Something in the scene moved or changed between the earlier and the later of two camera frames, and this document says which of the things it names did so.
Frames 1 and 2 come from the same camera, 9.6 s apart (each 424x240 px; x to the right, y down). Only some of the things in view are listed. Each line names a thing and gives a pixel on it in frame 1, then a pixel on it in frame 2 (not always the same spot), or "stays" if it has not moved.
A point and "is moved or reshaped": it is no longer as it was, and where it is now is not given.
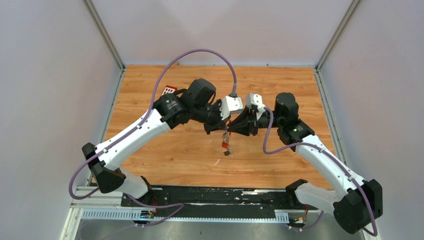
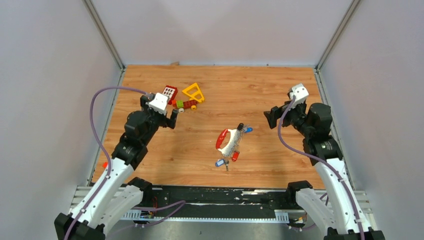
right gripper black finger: [243, 129] → [273, 115]
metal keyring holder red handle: [225, 144] is moved or reshaped
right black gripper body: [263, 122] → [295, 116]
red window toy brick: [169, 89] stays
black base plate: [214, 201] stays
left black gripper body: [213, 120] → [157, 119]
